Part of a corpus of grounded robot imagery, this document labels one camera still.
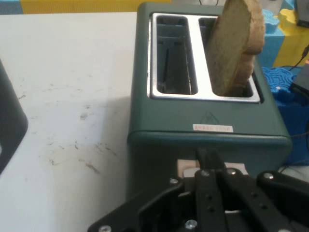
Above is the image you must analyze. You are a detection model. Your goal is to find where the toast slice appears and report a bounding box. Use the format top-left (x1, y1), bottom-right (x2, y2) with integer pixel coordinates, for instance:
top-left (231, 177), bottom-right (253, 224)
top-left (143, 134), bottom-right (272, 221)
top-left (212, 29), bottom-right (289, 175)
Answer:
top-left (204, 0), bottom-right (267, 97)

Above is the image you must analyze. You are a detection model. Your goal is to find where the blue grey toy block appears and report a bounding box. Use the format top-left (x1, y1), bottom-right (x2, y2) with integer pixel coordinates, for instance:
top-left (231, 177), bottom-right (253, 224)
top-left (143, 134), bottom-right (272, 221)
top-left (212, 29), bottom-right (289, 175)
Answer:
top-left (0, 0), bottom-right (24, 15)

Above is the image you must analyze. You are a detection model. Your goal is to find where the black power adapter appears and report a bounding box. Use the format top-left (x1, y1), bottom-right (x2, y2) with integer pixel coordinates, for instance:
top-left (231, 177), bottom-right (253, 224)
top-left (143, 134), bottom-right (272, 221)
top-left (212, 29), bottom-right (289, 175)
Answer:
top-left (290, 64), bottom-right (309, 98)

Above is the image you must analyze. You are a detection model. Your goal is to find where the dark green toaster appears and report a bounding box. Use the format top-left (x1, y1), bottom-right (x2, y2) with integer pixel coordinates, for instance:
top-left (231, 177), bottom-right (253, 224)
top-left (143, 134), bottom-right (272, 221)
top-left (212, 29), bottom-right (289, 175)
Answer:
top-left (125, 1), bottom-right (294, 211)

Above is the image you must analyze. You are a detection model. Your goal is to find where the black box device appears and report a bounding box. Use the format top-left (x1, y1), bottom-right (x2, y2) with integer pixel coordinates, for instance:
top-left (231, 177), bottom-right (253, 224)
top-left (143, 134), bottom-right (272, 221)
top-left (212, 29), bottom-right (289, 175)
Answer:
top-left (295, 0), bottom-right (309, 28)

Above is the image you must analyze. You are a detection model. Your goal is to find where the dark grey rounded object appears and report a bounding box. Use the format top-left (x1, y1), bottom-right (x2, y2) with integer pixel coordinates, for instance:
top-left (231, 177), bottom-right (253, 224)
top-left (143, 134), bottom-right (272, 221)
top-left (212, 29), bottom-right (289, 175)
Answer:
top-left (0, 59), bottom-right (29, 175)

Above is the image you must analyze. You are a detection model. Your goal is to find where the thin black cable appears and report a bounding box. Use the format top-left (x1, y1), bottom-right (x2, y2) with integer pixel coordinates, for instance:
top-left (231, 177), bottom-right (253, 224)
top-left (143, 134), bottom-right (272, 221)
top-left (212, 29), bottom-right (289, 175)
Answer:
top-left (288, 44), bottom-right (309, 71)

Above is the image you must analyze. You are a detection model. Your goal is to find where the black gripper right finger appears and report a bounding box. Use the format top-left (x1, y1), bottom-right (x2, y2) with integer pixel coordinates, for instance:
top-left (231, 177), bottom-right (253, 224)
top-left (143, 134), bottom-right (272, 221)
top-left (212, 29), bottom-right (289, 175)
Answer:
top-left (214, 149), bottom-right (309, 232)

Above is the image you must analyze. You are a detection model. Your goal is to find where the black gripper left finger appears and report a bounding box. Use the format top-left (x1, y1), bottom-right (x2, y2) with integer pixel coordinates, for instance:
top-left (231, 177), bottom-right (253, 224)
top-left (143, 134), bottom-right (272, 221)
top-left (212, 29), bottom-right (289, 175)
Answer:
top-left (86, 147), bottom-right (228, 232)

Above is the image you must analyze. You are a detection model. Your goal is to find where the dark blue toy block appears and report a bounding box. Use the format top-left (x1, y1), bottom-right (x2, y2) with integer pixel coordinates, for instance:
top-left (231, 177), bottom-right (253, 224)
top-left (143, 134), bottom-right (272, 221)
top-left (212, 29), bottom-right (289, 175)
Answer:
top-left (261, 66), bottom-right (309, 166)

